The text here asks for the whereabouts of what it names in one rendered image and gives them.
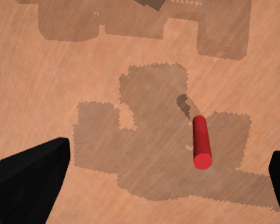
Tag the red peg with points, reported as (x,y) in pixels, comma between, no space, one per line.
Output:
(202,157)

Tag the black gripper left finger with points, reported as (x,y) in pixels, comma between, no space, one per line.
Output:
(31,180)

